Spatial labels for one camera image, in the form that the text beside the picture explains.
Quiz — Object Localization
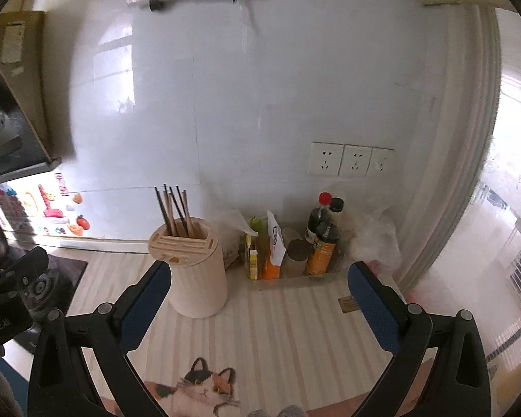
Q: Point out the clear condiment tray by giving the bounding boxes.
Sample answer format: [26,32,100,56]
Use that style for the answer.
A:
[243,226,352,292]

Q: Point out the white seasoning pouch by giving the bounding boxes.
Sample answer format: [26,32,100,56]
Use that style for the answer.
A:
[266,210,287,267]

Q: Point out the clear plastic bag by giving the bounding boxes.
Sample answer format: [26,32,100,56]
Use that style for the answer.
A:
[217,209,261,270]
[343,206,402,276]

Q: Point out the yellow seasoning box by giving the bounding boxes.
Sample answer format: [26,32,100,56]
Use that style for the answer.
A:
[244,235,260,280]

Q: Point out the clear rod with black ends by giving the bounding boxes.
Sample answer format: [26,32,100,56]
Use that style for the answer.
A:
[149,0,239,12]

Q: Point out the colourful wall stickers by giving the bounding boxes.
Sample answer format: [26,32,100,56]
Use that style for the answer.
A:
[0,173,92,239]

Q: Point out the black cap sauce bottle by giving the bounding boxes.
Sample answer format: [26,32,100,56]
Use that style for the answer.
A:
[306,197,345,276]

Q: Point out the brown lid jar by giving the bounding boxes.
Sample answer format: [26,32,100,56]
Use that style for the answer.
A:
[282,239,313,278]

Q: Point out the white wall socket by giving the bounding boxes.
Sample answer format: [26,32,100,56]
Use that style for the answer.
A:
[309,141,345,177]
[369,148,396,175]
[339,145,373,177]

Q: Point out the cat printed mat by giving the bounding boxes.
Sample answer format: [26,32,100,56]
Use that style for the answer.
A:
[143,356,244,417]

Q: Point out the dark wooden chopstick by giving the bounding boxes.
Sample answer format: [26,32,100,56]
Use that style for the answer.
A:
[169,187,191,232]
[164,183,179,235]
[155,187,175,236]
[176,185,193,235]
[183,189,197,238]

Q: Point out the dark range hood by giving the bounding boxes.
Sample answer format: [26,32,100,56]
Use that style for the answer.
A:
[0,11,64,187]

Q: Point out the white window frame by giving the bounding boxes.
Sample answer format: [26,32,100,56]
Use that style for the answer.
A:
[395,4,504,300]

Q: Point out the red cap dark bottle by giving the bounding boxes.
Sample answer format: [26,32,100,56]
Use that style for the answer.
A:
[305,192,334,248]

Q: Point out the beige utensil holder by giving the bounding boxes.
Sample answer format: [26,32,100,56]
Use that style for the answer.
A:
[148,222,229,319]

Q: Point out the orange seasoning packet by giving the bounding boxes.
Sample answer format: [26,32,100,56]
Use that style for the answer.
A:
[260,247,283,279]

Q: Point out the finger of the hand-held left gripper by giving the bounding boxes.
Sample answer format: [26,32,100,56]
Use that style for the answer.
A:
[0,247,49,298]

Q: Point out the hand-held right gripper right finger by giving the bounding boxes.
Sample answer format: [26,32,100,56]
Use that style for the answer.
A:
[346,261,491,417]

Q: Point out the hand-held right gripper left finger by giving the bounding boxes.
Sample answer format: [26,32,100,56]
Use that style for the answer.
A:
[28,261,172,417]

